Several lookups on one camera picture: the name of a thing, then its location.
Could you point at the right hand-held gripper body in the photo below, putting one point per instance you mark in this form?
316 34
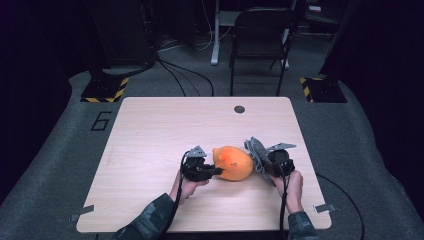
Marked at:
281 161

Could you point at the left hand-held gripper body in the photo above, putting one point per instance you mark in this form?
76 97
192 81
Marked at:
195 168

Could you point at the orange plush toy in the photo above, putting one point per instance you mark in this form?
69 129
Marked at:
235 163

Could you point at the grey terry cloth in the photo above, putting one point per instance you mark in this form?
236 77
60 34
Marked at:
258 153

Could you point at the person's left hand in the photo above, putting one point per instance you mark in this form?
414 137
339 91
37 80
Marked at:
186 190

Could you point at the person's right hand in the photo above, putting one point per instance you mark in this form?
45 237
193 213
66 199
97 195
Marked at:
293 190

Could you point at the grey tape strip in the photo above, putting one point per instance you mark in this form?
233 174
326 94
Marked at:
82 211
325 208

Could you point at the round table grommet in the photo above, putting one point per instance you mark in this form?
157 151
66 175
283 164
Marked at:
239 109

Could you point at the black stand base striped edge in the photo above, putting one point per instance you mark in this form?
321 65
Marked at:
105 90
325 90

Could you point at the white desk leg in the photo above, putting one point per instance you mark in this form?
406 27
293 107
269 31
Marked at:
216 40

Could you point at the black folding chair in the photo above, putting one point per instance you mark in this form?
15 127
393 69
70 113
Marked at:
260 33

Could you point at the dark cabinet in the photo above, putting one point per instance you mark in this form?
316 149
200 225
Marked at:
123 33

